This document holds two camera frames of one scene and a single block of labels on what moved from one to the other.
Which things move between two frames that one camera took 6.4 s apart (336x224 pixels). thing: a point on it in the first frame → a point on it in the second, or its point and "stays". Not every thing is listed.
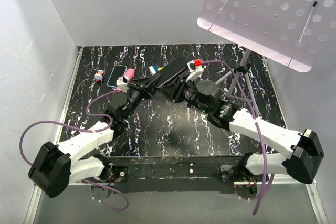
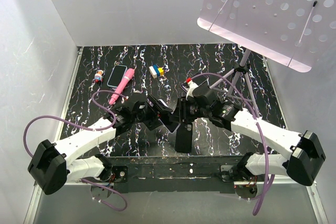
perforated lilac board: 289,17 stays
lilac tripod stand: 243,68 stays
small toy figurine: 98,76 stays
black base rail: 177,174 stays
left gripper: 142,83 → 157,109
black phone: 171,70 → 184,138
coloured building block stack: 155,68 stays
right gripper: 167,91 → 182,115
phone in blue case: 118,71 stays
